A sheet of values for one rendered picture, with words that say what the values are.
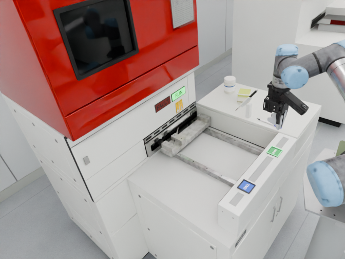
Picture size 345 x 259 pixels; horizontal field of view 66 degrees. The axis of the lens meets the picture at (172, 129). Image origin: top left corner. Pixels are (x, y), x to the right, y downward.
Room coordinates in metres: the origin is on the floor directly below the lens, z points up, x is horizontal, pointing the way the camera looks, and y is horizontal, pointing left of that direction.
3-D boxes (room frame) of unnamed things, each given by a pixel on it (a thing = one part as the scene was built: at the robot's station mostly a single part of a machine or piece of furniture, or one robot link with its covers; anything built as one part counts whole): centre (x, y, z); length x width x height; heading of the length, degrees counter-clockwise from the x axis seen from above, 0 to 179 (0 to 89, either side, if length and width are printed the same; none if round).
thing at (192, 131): (1.22, -0.08, 0.87); 0.36 x 0.08 x 0.03; 134
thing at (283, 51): (0.90, -0.45, 1.40); 0.09 x 0.08 x 0.11; 170
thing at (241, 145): (1.18, -0.31, 0.84); 0.50 x 0.02 x 0.03; 44
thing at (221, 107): (1.31, -0.51, 0.89); 0.62 x 0.35 x 0.14; 44
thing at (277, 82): (0.90, -0.45, 1.33); 0.08 x 0.08 x 0.05
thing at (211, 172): (0.99, -0.12, 0.84); 0.50 x 0.02 x 0.03; 44
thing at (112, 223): (1.39, 0.37, 0.41); 0.82 x 0.71 x 0.82; 134
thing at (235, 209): (0.81, -0.37, 0.89); 0.55 x 0.09 x 0.14; 134
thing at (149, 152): (1.26, -0.01, 0.89); 0.44 x 0.02 x 0.10; 134
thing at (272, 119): (0.90, -0.43, 1.14); 0.06 x 0.03 x 0.09; 44
